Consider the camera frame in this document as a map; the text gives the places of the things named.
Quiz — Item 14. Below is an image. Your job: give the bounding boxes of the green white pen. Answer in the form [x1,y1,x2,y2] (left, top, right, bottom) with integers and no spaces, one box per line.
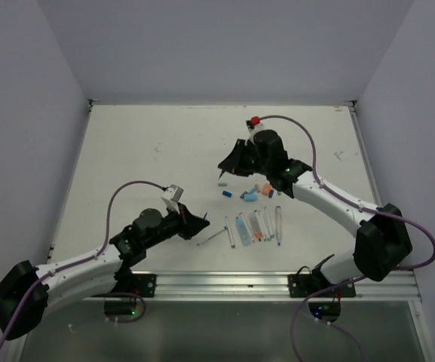
[260,211,269,241]

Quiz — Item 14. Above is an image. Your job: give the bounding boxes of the light blue highlighter marker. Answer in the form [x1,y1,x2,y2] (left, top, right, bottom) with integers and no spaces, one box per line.
[235,216,251,247]

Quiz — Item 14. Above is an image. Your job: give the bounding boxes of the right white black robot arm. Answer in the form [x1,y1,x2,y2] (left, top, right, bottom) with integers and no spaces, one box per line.
[218,130,412,296]

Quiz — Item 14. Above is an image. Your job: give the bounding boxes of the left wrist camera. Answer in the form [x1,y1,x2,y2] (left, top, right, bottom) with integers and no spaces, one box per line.
[161,184,184,213]

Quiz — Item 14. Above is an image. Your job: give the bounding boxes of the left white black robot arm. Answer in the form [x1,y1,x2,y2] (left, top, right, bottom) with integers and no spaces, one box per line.
[0,204,210,340]

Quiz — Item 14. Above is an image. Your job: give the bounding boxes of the purple cable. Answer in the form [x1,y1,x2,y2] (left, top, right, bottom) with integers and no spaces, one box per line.
[289,115,435,362]
[0,179,165,362]

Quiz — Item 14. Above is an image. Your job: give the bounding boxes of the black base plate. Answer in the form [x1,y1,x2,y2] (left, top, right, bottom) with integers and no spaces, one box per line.
[287,266,357,298]
[90,273,157,298]

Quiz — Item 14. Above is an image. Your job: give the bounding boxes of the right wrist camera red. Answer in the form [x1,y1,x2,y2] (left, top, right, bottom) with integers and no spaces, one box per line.
[246,116,265,140]

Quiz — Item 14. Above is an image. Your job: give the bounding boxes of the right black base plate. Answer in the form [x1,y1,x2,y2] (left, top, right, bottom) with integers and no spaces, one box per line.
[287,266,357,298]

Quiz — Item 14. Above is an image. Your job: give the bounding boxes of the orange highlighter marker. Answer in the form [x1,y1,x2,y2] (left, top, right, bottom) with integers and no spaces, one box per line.
[250,212,262,241]

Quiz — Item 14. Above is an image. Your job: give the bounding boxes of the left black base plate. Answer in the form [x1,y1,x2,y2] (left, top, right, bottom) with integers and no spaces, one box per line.
[90,273,157,298]

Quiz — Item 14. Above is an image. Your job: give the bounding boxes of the light blue pen cap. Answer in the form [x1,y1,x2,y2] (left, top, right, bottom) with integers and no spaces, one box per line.
[243,193,258,202]

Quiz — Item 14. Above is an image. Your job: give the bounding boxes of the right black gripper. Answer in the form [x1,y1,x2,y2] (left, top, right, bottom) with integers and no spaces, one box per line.
[217,139,271,177]

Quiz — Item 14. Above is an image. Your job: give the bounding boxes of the grey capped white pen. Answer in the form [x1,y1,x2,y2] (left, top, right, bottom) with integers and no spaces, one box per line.
[196,226,228,246]

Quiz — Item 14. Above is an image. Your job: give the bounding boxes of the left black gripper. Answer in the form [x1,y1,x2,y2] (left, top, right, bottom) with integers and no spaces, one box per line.
[143,200,209,249]

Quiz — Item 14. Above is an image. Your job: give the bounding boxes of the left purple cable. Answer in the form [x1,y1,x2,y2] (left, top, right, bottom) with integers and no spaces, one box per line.
[0,179,165,362]

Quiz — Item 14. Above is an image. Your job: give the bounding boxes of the aluminium rail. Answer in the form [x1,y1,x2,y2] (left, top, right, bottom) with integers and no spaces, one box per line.
[23,269,418,301]

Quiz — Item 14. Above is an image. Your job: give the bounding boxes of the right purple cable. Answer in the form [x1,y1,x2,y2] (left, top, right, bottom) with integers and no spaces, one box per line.
[289,115,435,362]

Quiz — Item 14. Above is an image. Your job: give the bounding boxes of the green capped white marker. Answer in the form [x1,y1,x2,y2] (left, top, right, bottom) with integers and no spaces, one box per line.
[264,207,274,239]

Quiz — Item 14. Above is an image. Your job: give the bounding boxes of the orange marker cap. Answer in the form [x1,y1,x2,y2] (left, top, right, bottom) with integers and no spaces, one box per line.
[262,183,272,196]

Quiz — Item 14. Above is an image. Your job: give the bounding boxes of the light blue capped pen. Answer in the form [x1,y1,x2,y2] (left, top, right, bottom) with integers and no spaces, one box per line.
[225,216,236,249]

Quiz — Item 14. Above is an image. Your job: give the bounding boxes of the blue capped white marker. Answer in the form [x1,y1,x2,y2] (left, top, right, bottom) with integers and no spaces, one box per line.
[275,206,282,246]

